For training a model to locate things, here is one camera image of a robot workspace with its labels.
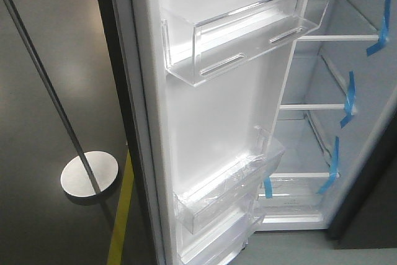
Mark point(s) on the clear middle door bin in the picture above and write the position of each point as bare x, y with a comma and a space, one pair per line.
206, 200

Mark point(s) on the yellow floor tape line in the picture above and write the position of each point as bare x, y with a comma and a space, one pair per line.
121, 217

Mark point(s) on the silver floor stand pole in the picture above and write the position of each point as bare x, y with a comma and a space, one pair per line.
84, 176

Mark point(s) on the fridge door white interior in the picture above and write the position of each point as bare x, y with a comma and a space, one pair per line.
177, 133

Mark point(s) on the clear upper door bin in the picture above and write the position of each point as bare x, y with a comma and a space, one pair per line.
205, 38

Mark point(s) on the clear door bin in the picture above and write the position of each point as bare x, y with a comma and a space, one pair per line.
205, 38
206, 200
223, 241

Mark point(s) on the clear lower door bin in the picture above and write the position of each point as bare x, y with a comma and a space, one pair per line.
223, 241

